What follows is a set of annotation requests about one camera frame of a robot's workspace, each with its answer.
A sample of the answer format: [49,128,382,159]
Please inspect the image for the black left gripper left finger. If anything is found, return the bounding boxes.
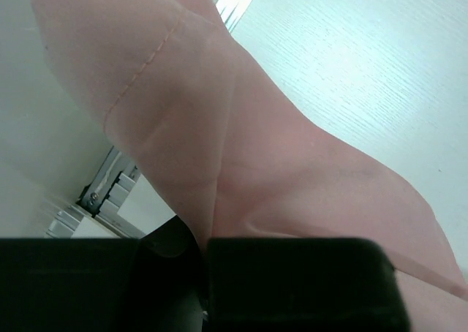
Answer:
[1,218,203,331]

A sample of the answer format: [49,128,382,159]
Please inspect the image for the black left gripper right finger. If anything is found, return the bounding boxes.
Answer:
[207,238,411,332]

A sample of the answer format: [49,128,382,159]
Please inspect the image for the pink trousers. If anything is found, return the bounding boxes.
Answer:
[31,0,468,300]

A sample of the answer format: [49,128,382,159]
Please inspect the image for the aluminium table edge rail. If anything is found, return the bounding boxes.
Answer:
[46,0,253,238]

